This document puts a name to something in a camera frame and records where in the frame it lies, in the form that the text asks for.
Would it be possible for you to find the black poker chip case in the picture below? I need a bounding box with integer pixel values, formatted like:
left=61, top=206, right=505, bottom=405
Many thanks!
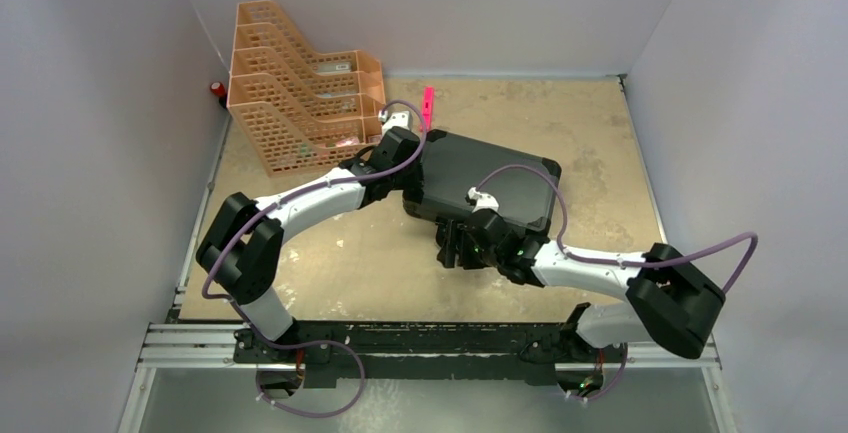
left=403, top=130, right=562, bottom=235

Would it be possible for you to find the black metal base rail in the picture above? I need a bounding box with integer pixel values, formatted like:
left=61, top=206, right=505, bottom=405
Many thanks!
left=234, top=320, right=624, bottom=390

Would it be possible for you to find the red emergency button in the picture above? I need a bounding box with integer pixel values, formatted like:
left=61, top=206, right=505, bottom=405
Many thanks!
left=209, top=81, right=228, bottom=102

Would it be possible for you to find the orange plastic file organizer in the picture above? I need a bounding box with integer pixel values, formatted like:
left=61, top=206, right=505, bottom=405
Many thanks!
left=226, top=0, right=386, bottom=177

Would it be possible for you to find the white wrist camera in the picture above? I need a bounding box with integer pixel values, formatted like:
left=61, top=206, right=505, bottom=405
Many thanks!
left=466, top=187, right=499, bottom=213
left=377, top=110, right=413, bottom=136

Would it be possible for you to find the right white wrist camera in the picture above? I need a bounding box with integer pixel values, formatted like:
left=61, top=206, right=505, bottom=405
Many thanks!
left=466, top=187, right=499, bottom=213

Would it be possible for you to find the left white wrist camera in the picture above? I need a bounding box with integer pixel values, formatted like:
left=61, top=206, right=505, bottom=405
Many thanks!
left=377, top=110, right=413, bottom=136

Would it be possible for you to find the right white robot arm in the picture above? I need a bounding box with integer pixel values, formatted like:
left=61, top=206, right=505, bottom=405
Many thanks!
left=435, top=209, right=726, bottom=360

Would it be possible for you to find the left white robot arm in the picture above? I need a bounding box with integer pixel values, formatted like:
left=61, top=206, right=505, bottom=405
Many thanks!
left=195, top=127, right=424, bottom=362

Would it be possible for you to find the pink marker pen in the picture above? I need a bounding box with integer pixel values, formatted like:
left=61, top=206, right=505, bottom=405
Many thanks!
left=421, top=86, right=435, bottom=124

